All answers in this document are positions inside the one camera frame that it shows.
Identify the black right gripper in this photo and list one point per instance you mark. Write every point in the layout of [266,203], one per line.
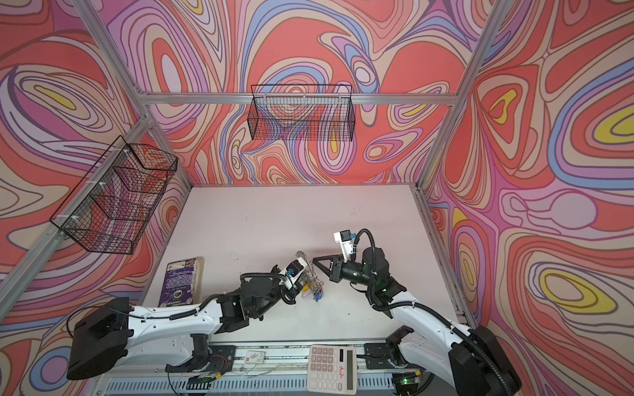
[338,266]

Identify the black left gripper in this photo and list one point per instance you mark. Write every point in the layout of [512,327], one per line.
[295,292]

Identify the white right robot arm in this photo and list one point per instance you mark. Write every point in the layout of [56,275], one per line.
[471,360]

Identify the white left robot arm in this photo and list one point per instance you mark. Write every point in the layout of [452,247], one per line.
[120,334]

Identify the white staples box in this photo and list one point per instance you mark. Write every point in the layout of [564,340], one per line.
[254,357]

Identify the white calculator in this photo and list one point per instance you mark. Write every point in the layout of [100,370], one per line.
[332,370]

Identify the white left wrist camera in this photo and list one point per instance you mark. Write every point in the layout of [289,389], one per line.
[293,272]

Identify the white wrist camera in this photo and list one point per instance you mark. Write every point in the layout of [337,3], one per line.
[345,239]
[293,272]

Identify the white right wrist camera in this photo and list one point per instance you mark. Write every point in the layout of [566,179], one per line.
[345,239]

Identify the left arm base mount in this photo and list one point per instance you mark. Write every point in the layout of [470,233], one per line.
[194,354]

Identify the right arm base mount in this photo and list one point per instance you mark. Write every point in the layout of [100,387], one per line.
[412,380]

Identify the black wire basket back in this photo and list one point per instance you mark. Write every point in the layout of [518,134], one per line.
[302,112]

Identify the black wire basket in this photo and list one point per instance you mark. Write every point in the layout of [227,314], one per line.
[302,112]
[109,210]

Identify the black wire basket left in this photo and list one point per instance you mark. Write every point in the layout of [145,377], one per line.
[109,210]

